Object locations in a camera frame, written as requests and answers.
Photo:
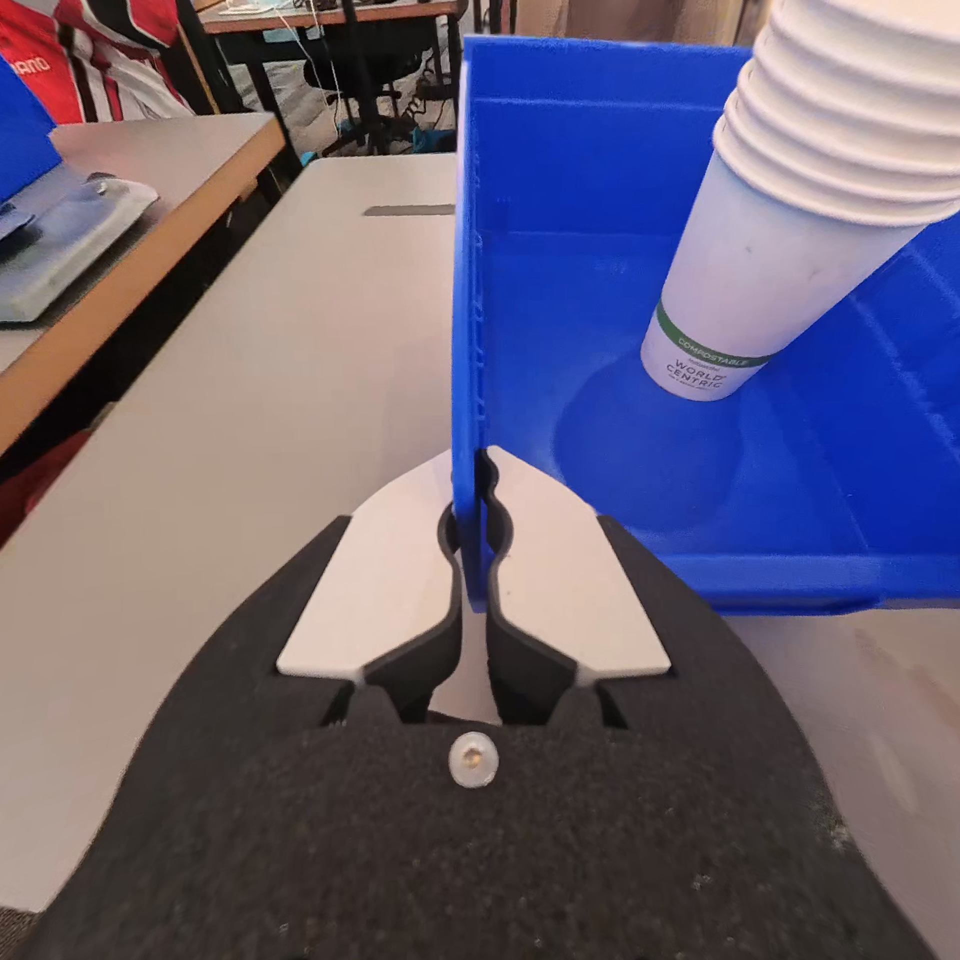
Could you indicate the stack of nested white cups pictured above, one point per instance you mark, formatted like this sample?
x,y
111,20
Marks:
x,y
750,262

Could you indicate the grey tray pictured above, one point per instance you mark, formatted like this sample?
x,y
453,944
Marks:
x,y
60,255

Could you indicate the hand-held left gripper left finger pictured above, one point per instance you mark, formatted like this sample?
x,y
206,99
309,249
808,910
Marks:
x,y
375,592

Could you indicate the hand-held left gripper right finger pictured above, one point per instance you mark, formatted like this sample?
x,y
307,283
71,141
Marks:
x,y
585,592

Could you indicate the dark red seat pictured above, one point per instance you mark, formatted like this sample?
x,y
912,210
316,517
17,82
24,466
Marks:
x,y
37,487

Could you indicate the brown-topped metal-leg table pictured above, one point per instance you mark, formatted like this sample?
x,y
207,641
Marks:
x,y
322,15

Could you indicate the blue plastic bin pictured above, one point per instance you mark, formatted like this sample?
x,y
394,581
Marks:
x,y
22,127
600,187

